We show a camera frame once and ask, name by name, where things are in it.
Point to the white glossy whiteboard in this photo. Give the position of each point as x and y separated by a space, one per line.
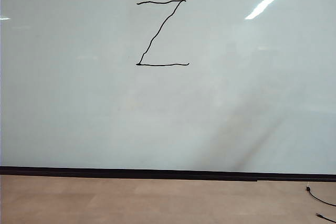
78 90

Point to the black whiteboard bottom rail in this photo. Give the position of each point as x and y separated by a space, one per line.
157 174

